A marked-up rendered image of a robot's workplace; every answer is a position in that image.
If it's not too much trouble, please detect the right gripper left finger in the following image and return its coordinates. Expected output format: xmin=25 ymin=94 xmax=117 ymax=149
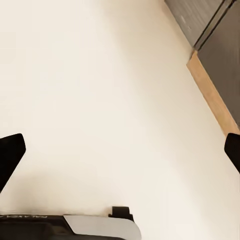
xmin=0 ymin=133 xmax=26 ymax=193

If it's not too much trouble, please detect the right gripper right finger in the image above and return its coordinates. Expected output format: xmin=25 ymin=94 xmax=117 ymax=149
xmin=224 ymin=133 xmax=240 ymax=173

